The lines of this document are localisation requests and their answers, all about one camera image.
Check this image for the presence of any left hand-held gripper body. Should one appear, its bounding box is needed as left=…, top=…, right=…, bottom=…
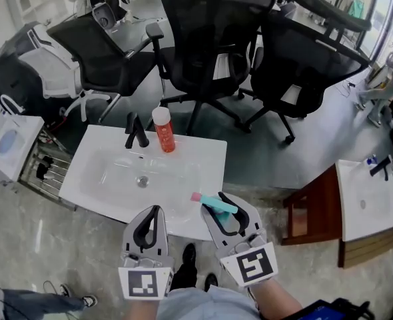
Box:
left=117, top=251, right=175, bottom=301

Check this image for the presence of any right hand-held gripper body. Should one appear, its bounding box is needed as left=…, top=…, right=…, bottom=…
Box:
left=214, top=229, right=279, bottom=289

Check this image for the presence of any teal tube pink cap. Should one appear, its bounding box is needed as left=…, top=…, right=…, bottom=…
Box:
left=190, top=191, right=239, bottom=224

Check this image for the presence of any orange spray bottle white cap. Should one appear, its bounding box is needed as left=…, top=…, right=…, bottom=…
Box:
left=151, top=106, right=177, bottom=154

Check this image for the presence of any person's right forearm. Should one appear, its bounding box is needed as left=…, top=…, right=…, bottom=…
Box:
left=248, top=277, right=304, bottom=320

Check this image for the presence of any person's left forearm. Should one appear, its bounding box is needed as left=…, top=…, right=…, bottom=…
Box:
left=121, top=298, right=166, bottom=320

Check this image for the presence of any person's black shoe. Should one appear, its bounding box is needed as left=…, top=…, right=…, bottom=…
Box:
left=182, top=243, right=197, bottom=270
left=204, top=273, right=219, bottom=292

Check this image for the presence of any person's black trouser leg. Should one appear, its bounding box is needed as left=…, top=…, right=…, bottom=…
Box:
left=169, top=261, right=198, bottom=293

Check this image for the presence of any large white sink basin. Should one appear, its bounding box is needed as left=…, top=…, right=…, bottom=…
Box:
left=59, top=124, right=228, bottom=241

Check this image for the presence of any person's light blue shirt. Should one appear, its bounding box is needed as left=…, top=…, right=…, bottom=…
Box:
left=155, top=285, right=262, bottom=320

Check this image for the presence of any brown wooden cabinet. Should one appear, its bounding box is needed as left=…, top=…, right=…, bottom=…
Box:
left=280, top=164, right=393, bottom=270

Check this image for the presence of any black tablet device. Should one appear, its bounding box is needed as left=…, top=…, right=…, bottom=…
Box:
left=281, top=297, right=376, bottom=320

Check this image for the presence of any black sink faucet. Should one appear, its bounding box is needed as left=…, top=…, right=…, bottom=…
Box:
left=124, top=111, right=150, bottom=150

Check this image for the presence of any white sink on wooden cabinet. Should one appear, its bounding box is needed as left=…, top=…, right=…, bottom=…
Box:
left=334, top=158, right=393, bottom=243

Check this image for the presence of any black faucet with blue tag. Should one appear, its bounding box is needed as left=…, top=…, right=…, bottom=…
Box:
left=368, top=154, right=393, bottom=182

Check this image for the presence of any small white sink basin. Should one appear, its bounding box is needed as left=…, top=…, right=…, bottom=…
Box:
left=0, top=114, right=46, bottom=183

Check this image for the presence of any black mesh office chair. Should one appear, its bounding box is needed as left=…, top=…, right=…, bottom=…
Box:
left=145, top=0, right=278, bottom=137
left=238, top=0, right=373, bottom=145
left=45, top=11, right=166, bottom=125

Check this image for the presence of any white curved faucet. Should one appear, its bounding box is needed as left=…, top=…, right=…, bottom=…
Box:
left=0, top=93, right=27, bottom=116

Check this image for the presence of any white round appliance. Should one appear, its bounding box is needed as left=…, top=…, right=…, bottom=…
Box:
left=91, top=1, right=118, bottom=30

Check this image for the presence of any metal wire rack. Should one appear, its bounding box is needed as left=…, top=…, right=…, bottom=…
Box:
left=17, top=127, right=78, bottom=212

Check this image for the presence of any white frame office chair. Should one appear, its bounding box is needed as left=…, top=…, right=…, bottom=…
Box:
left=15, top=22, right=113, bottom=123

